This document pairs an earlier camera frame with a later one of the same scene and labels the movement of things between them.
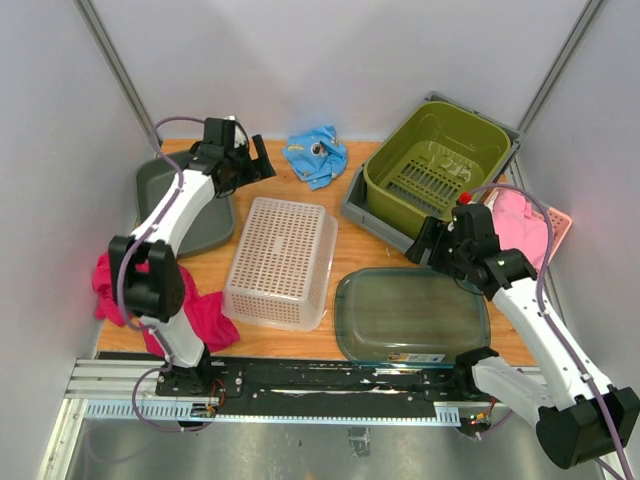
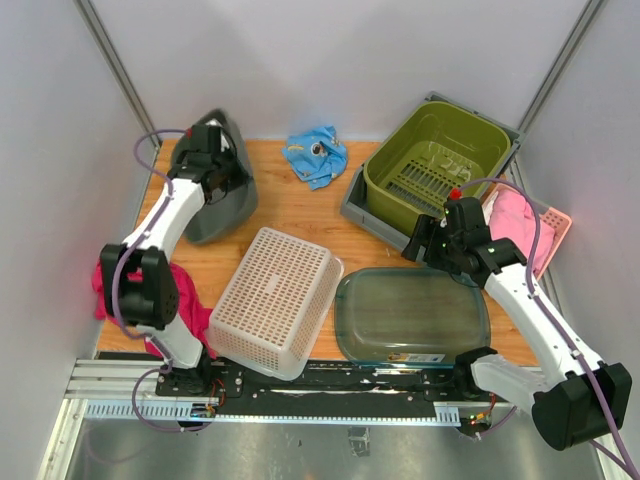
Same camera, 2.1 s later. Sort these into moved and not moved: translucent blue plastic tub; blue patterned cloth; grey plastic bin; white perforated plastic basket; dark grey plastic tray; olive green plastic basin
Moved: white perforated plastic basket; dark grey plastic tray
Not moved: olive green plastic basin; translucent blue plastic tub; grey plastic bin; blue patterned cloth
